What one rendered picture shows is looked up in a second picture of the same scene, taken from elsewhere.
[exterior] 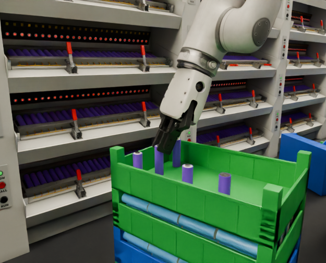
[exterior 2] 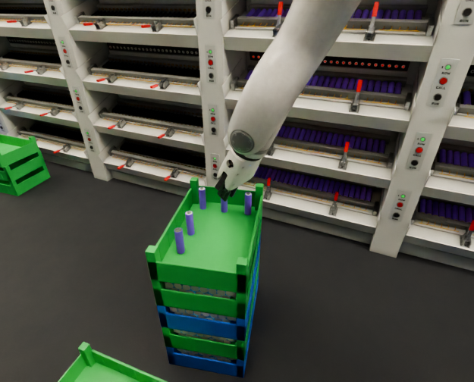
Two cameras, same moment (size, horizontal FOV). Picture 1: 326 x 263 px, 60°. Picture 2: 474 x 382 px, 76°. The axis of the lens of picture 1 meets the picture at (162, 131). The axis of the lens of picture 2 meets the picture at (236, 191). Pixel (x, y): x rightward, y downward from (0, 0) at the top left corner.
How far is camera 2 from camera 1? 0.72 m
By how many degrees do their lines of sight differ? 60
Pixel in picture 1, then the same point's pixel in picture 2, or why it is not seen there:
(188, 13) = (450, 39)
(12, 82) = (227, 101)
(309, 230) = not seen: outside the picture
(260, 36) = (239, 145)
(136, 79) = (337, 117)
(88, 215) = (274, 214)
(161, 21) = (392, 52)
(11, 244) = not seen: hidden behind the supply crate
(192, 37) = not seen: hidden behind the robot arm
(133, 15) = (347, 48)
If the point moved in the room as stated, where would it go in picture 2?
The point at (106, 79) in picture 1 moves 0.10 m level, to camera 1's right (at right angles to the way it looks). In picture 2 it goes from (301, 111) to (321, 120)
